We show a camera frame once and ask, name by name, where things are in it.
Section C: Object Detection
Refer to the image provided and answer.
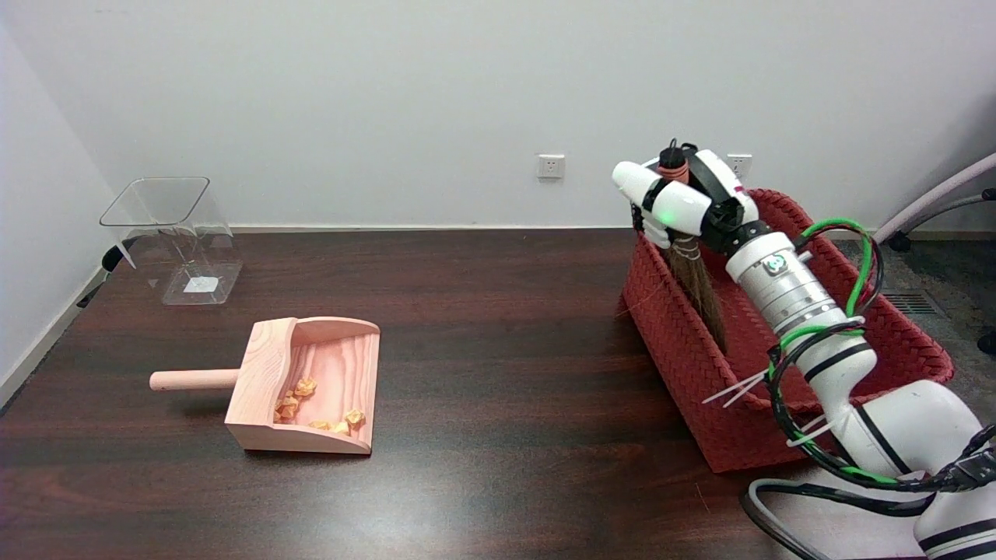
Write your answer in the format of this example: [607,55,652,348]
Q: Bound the metal floor vent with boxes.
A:
[883,290,942,317]

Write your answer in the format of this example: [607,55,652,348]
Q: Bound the black cable at wall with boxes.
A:
[76,241,137,309]

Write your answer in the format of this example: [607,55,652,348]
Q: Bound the clear acrylic container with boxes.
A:
[100,177,244,306]

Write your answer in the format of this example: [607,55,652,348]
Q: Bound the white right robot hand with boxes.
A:
[612,148,773,256]

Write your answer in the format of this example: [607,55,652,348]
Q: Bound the green robot cable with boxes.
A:
[766,218,902,486]

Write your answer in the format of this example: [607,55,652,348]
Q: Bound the white office chair base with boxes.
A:
[869,153,996,357]

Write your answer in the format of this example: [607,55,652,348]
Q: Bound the red-brown woven storage basket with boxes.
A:
[621,187,955,474]

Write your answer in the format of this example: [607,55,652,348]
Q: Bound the white zip tie ends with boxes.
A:
[702,369,769,409]

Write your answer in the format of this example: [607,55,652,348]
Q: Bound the small brown straw broom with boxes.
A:
[658,140,729,355]

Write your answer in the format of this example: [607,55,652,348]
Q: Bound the wooden dustpan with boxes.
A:
[149,316,381,456]

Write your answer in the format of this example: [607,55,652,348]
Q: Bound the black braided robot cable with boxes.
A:
[739,424,996,560]

